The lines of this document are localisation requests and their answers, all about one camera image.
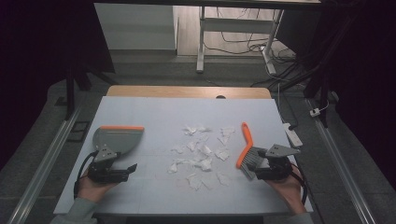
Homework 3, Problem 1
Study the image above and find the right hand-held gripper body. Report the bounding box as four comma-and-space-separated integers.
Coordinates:
254, 143, 302, 182

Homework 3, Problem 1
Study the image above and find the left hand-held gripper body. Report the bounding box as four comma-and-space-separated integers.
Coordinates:
87, 146, 131, 185

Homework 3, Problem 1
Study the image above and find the orange brush with grey bristles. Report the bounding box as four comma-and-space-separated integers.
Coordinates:
235, 121, 268, 181

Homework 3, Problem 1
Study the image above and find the grey dustpan with orange edge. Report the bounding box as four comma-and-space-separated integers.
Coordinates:
92, 125, 146, 156

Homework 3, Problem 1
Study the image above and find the pile of white paper scraps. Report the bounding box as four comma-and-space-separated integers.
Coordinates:
167, 124, 236, 191

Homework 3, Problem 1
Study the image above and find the person's left hand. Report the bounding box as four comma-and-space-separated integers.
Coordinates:
77, 174, 120, 203

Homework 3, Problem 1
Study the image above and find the person's right hand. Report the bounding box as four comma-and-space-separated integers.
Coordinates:
264, 164, 307, 216

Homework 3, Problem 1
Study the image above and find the white power strip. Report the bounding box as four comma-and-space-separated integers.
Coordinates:
282, 122, 304, 148

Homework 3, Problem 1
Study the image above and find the black stand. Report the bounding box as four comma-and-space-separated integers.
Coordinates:
55, 66, 120, 120

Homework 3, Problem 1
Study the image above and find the wooden table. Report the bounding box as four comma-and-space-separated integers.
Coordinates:
106, 85, 273, 100

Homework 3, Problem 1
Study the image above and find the white cabinet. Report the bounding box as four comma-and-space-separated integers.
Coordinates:
93, 3, 179, 51

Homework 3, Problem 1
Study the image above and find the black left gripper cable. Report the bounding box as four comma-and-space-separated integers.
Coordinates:
73, 150, 99, 200

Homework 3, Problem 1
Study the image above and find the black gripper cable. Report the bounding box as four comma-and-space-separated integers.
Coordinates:
290, 162, 309, 206
73, 150, 99, 200

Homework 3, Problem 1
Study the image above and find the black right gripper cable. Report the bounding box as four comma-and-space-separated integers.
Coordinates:
290, 162, 309, 206

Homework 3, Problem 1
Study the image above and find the aluminium rail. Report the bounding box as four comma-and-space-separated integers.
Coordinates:
7, 102, 82, 224
306, 98, 377, 224

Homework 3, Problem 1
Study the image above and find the tangle of black floor cables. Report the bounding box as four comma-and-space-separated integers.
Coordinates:
204, 7, 331, 94

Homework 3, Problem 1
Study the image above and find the white metal desk frame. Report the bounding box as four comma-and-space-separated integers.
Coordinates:
195, 5, 285, 76

